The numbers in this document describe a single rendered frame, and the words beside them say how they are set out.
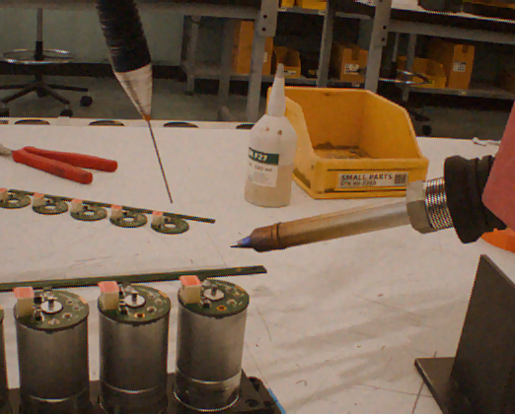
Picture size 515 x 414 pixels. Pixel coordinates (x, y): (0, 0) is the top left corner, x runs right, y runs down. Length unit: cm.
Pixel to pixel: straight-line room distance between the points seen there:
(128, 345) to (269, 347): 12
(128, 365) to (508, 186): 13
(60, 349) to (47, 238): 21
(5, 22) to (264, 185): 422
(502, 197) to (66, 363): 14
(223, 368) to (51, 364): 6
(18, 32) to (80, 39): 40
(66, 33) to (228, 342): 443
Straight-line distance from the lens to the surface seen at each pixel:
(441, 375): 33
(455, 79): 486
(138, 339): 23
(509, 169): 18
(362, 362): 34
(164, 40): 466
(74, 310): 23
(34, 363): 23
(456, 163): 19
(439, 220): 19
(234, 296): 25
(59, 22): 463
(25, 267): 40
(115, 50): 19
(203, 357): 24
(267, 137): 48
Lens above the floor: 93
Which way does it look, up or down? 21 degrees down
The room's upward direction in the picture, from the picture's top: 6 degrees clockwise
